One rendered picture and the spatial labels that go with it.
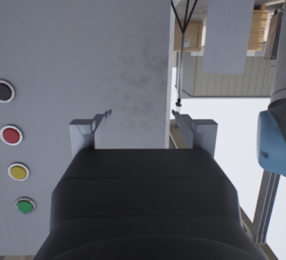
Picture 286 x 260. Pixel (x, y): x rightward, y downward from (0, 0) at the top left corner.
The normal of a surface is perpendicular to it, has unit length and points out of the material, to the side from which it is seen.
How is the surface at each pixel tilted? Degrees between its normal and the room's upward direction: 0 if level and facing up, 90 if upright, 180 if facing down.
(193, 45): 90
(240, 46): 90
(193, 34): 90
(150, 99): 90
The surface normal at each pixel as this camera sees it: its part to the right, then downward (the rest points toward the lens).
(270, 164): -0.49, 0.61
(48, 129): 0.02, 0.29
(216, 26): -0.32, 0.27
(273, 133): -0.45, -0.29
